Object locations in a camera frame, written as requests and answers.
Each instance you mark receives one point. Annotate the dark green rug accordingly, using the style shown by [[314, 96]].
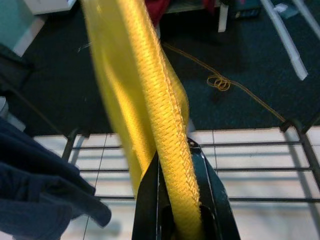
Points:
[[62, 87]]

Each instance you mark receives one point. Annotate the white drawer cabinet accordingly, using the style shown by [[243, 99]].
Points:
[[15, 20]]

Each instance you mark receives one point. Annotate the white furniture leg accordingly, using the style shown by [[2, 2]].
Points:
[[223, 20]]

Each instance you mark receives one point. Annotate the red cloth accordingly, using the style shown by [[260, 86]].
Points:
[[160, 10]]

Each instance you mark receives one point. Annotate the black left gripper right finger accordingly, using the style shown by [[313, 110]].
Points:
[[215, 200]]

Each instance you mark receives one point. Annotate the white bar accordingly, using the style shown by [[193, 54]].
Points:
[[287, 42], [310, 17]]

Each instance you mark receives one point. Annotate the navy blue garment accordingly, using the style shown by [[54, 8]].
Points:
[[37, 187]]

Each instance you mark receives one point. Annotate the black metal clothes rack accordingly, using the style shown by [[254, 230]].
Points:
[[250, 144]]

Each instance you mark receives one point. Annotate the yellow garment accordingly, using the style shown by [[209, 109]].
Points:
[[150, 100]]

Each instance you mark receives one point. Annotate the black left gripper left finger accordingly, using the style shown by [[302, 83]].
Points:
[[147, 200]]

